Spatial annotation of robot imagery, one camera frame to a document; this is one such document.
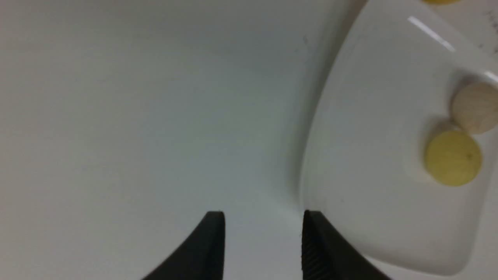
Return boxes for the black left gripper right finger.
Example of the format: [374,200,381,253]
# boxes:
[301,210,389,280]

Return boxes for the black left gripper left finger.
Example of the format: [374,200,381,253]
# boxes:
[144,211,226,280]

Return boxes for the white steamed bun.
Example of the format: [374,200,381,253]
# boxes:
[451,82,498,135]

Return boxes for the yellow steamed bun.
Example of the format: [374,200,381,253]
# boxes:
[423,130,483,186]

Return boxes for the white square plate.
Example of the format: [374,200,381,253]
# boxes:
[300,0,497,276]

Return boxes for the yellow rimmed bamboo steamer basket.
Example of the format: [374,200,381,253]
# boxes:
[423,0,459,5]

